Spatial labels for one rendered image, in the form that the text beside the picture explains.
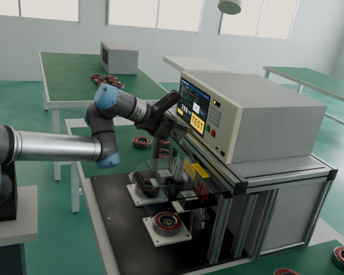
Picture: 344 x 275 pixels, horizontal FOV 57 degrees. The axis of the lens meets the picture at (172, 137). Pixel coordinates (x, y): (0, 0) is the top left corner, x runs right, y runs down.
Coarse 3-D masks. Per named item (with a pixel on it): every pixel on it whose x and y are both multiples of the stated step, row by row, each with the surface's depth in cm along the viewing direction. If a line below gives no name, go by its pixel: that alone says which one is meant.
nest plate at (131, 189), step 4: (132, 184) 147; (128, 188) 144; (132, 188) 145; (132, 192) 142; (132, 196) 139; (136, 196) 139; (136, 200) 137; (140, 200) 137; (136, 204) 134; (140, 204) 135
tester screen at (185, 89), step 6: (186, 84) 129; (180, 90) 135; (186, 90) 130; (192, 90) 125; (198, 90) 120; (186, 96) 130; (192, 96) 125; (198, 96) 121; (204, 96) 116; (180, 102) 136; (186, 102) 130; (192, 102) 125; (198, 102) 121; (204, 102) 117; (180, 108) 136; (192, 108) 126; (204, 108) 117; (180, 114) 136; (186, 114) 131; (198, 114) 122; (186, 120) 131; (204, 120) 118; (192, 126) 127; (198, 132) 122
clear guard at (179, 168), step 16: (144, 160) 112; (160, 160) 113; (176, 160) 115; (192, 160) 116; (144, 176) 107; (160, 176) 104; (176, 176) 105; (192, 176) 106; (160, 192) 97; (176, 192) 97; (192, 192) 98; (208, 192) 99; (224, 192) 100; (160, 208) 93
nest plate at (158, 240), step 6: (144, 222) 125; (150, 222) 125; (162, 222) 126; (150, 228) 122; (186, 228) 125; (150, 234) 119; (156, 234) 119; (180, 234) 121; (186, 234) 122; (156, 240) 117; (162, 240) 117; (168, 240) 117; (174, 240) 118; (180, 240) 119; (186, 240) 120; (156, 246) 115
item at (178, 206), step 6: (192, 198) 120; (198, 198) 120; (210, 198) 125; (174, 204) 121; (180, 204) 121; (186, 204) 118; (192, 204) 119; (198, 204) 120; (204, 204) 121; (210, 204) 122; (216, 204) 124; (180, 210) 119; (186, 210) 119; (204, 210) 124; (204, 216) 125
